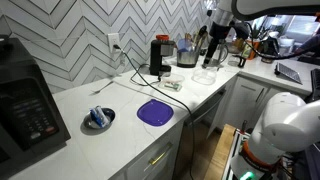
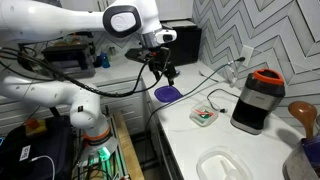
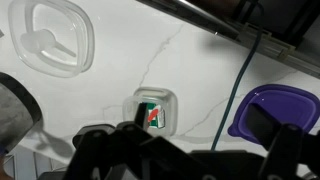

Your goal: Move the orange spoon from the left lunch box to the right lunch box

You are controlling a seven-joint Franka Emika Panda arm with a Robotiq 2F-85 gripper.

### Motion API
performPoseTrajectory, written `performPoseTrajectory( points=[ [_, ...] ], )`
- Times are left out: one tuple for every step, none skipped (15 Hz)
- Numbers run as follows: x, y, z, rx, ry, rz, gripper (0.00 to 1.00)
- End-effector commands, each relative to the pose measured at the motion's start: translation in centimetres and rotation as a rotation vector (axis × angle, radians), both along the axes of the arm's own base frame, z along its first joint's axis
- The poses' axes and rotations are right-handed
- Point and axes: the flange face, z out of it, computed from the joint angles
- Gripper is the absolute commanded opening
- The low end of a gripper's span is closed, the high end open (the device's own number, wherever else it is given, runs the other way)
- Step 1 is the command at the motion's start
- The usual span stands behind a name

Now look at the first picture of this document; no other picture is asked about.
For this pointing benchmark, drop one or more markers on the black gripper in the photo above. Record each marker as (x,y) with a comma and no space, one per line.
(218,33)

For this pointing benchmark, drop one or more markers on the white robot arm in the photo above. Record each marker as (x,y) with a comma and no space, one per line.
(287,123)

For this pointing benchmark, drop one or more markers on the left clear lunch box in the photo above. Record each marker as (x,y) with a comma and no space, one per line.
(172,83)

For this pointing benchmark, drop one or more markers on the orange green box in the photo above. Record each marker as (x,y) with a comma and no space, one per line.
(248,52)

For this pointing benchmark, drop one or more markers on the metal spoon on counter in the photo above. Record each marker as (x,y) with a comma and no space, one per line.
(98,91)

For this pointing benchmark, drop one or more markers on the steel utensil holder pot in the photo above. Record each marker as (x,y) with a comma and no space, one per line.
(187,55)

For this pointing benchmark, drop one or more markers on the black coffee maker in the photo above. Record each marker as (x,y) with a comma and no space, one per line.
(161,47)

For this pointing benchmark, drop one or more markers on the black tablet on counter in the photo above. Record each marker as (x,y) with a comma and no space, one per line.
(287,72)

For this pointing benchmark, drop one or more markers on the purple plastic lid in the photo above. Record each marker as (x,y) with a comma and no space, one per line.
(155,113)

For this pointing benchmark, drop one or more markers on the blue white packet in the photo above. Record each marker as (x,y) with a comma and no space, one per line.
(99,117)

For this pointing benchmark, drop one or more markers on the dark round bowl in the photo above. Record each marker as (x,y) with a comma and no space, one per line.
(91,124)

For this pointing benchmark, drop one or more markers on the black microwave oven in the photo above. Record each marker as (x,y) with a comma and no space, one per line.
(31,125)

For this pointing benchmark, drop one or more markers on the glass jug with handle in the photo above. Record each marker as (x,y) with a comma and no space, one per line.
(220,55)

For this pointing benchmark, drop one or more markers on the white wall outlet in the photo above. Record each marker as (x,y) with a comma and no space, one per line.
(113,39)

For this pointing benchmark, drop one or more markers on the gold drawer handle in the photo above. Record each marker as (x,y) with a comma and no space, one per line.
(155,160)

